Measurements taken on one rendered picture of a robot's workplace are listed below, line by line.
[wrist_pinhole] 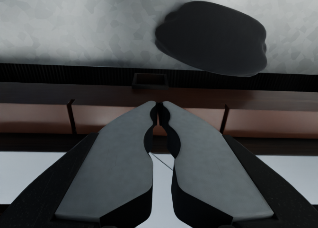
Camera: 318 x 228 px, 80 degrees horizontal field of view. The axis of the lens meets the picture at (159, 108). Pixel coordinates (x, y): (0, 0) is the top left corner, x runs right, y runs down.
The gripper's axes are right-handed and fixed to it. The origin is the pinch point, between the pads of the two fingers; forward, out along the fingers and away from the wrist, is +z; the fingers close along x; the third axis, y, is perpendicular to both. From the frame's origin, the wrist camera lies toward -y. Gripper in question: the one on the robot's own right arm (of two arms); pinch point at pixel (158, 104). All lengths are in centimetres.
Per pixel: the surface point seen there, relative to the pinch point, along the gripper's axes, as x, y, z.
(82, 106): -8.1, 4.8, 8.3
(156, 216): 0.8, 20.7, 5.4
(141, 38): -2.2, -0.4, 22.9
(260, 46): 17.0, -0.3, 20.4
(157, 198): 0.8, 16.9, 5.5
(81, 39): -12.1, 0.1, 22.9
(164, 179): 1.5, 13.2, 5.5
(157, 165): 0.6, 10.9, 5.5
